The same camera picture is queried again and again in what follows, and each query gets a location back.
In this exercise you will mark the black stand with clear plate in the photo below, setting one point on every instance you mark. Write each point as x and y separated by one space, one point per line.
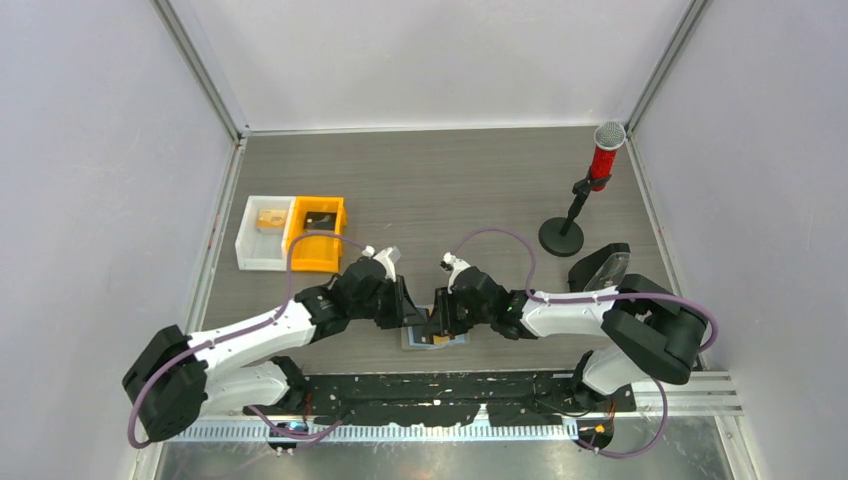
601 269

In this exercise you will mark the orange plastic bin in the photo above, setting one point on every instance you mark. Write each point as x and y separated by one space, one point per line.
318 251

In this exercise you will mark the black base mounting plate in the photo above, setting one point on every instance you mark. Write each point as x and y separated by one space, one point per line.
517 398

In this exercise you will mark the slotted metal rail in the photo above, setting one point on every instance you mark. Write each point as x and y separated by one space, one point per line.
478 430

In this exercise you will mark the black card in orange bin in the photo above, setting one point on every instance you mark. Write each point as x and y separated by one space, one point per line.
320 221

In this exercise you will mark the tan card in white bin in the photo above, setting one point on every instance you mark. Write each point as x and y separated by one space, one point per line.
272 219

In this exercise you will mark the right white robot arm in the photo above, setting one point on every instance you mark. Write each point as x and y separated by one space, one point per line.
652 333

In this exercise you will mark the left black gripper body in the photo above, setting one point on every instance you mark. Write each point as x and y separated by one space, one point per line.
382 306

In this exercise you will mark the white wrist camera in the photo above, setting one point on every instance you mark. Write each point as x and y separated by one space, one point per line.
453 265
387 257

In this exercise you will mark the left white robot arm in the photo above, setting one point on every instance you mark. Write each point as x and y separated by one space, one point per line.
179 377

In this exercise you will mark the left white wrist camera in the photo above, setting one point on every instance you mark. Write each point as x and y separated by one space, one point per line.
387 257

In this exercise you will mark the white plastic bin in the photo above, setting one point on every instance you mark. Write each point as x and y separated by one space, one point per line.
263 248

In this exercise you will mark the blue grey card holder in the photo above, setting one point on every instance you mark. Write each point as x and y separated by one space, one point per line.
411 339

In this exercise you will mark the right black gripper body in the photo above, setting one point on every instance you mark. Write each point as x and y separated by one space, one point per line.
463 317

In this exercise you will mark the red microphone on black stand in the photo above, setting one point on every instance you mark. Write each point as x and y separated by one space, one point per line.
562 236

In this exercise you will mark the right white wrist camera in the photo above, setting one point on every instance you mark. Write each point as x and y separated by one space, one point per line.
453 265

